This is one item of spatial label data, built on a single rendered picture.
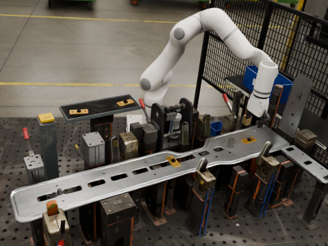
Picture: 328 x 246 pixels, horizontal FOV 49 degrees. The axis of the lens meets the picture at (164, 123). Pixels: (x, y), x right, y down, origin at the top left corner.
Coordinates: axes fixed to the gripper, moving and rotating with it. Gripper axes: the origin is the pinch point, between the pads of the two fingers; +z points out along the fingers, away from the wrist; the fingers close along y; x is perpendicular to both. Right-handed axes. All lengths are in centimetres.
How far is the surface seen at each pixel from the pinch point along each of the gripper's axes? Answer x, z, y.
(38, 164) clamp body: -104, 6, -13
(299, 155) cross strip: 15.8, 11.9, 20.5
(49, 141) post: -96, 7, -30
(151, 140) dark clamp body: -50, 9, -15
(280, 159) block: 6.3, 13.9, 17.8
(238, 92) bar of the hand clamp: -0.5, -8.9, -14.9
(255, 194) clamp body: -8.5, 29.4, 20.2
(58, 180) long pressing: -98, 12, -7
